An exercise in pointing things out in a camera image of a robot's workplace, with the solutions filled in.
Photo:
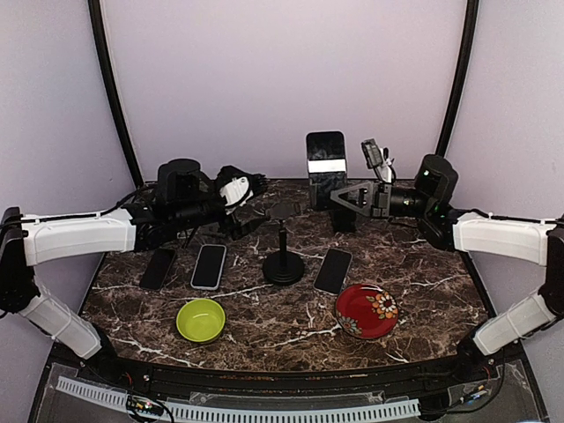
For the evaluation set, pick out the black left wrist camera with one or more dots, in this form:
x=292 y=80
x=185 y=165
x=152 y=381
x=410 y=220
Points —
x=181 y=181

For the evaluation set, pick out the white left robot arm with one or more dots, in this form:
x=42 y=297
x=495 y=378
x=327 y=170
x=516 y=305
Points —
x=29 y=240

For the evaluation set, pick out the black pole phone stand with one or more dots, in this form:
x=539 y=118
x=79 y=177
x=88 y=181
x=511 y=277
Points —
x=283 y=267

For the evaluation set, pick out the black left frame post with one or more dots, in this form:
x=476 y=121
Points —
x=112 y=94

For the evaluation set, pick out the phone in clear case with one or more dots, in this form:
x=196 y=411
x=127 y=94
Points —
x=332 y=274

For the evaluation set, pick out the black phone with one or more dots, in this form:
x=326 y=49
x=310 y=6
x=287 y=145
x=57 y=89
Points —
x=326 y=163

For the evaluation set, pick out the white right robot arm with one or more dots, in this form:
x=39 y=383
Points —
x=534 y=246

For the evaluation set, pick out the black frame post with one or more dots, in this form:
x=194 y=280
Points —
x=458 y=82
x=112 y=94

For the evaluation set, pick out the black right frame post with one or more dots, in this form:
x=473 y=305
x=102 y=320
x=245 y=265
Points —
x=458 y=82

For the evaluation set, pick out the black folding phone stand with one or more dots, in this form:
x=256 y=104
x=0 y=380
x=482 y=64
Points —
x=343 y=221

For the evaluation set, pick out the red floral plate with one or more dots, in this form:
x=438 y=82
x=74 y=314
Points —
x=366 y=312

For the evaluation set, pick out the black front rail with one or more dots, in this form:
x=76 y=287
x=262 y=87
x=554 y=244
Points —
x=298 y=366

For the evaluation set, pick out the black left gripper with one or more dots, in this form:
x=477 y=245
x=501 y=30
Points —
x=240 y=231

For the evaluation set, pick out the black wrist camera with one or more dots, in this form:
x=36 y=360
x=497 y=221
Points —
x=436 y=179
x=181 y=181

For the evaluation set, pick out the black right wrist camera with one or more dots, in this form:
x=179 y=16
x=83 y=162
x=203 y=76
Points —
x=436 y=179

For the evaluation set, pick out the lavender phone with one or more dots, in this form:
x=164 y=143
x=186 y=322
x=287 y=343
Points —
x=209 y=267

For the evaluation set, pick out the purple phone dark screen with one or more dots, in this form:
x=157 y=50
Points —
x=157 y=269

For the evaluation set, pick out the lime green bowl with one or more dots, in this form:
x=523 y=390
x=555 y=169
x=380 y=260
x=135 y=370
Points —
x=201 y=320

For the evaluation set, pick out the white slotted cable duct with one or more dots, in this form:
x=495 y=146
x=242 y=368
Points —
x=210 y=408

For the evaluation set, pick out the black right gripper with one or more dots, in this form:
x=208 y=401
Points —
x=375 y=198

